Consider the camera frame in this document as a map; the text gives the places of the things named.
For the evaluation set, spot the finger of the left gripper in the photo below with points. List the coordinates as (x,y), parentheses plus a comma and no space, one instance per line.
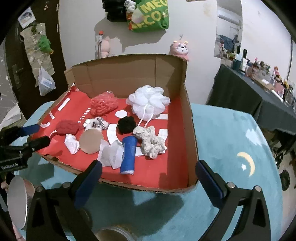
(16,132)
(36,144)

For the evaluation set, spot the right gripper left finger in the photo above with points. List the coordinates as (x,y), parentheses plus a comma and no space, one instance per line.
(54,211)

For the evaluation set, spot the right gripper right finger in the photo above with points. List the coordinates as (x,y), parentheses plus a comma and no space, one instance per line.
(253,222)

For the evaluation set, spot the red plush rabbit toy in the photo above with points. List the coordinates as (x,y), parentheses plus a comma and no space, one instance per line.
(64,127)

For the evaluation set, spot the blue cloth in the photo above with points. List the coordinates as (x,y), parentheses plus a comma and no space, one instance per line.
(128,158)

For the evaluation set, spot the black fuzzy pompom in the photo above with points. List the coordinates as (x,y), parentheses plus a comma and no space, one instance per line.
(126,125)

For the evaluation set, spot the silver jar lid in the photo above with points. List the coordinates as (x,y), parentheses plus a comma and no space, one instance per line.
(19,197)

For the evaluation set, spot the round beige pad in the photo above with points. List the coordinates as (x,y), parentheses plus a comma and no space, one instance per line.
(90,141)

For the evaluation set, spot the clear plastic bag on door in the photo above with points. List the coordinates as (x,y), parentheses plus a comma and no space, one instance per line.
(46,82)

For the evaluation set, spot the red mesh bath sponge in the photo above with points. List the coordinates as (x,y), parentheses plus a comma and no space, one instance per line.
(103,103)

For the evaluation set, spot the teal fleece blanket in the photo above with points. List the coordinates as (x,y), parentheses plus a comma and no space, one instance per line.
(233,146)

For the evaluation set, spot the green plush on door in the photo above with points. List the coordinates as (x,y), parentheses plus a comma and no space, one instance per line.
(45,45)

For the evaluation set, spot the cardboard box with red lining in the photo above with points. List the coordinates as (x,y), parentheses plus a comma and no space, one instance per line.
(173,171)

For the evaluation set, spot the white mesh bath pouf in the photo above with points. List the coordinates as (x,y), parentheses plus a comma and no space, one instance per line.
(148,103)

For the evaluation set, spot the dark cloth side table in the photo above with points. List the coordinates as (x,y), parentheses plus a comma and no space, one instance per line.
(235,91)

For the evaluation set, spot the pink cat plush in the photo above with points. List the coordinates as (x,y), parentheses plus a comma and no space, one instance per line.
(179,48)

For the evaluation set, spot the green tote bag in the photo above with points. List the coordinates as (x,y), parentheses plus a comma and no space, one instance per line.
(147,16)

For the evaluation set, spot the pink plush on wall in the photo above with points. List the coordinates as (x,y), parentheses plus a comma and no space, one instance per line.
(103,47)

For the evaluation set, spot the black bag on wall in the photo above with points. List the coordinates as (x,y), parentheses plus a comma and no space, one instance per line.
(115,10)

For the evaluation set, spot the wall mirror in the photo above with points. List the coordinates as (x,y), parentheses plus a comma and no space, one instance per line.
(229,28)

